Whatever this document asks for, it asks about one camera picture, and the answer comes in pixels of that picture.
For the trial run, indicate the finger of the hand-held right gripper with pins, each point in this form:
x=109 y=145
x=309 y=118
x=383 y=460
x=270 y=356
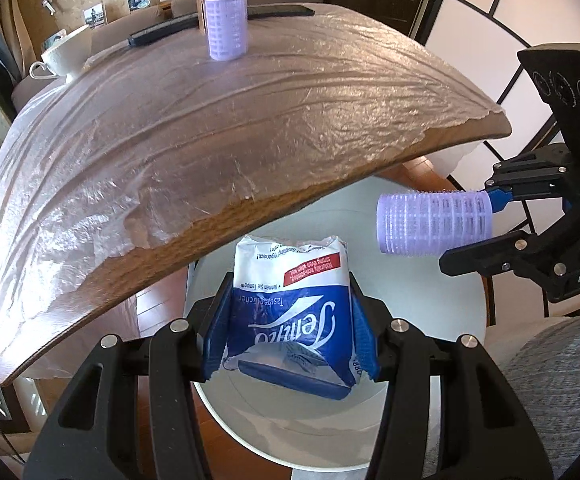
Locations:
x=490 y=257
x=499 y=197

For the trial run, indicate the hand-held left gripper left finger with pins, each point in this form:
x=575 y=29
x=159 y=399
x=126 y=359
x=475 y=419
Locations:
x=217 y=327

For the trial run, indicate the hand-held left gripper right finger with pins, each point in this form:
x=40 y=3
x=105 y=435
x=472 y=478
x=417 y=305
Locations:
x=365 y=337

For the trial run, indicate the round white bin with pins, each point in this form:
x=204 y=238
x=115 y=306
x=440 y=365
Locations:
x=420 y=320

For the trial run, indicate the purple hair roller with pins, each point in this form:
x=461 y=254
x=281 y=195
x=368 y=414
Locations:
x=226 y=25
x=435 y=222

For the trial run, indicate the blue white tissue packet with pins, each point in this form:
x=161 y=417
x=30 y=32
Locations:
x=290 y=320

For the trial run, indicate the white panelled sliding door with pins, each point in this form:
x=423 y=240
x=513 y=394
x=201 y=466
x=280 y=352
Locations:
x=520 y=10

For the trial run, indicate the grey fabric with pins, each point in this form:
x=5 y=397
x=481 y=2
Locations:
x=555 y=400

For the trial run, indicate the wooden table with plastic cover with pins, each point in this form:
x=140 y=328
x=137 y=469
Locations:
x=195 y=135

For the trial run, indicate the black long case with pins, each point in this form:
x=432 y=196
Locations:
x=280 y=11

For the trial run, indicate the black remote bar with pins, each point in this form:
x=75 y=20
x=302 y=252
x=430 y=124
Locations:
x=162 y=30

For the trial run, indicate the grey chair back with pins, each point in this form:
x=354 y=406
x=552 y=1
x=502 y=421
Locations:
x=120 y=32

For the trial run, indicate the white ceramic cup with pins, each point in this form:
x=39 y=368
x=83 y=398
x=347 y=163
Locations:
x=67 y=55

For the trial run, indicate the small wooden block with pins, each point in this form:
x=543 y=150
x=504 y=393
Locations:
x=201 y=12

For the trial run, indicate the white wall hook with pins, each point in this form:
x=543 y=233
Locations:
x=49 y=6

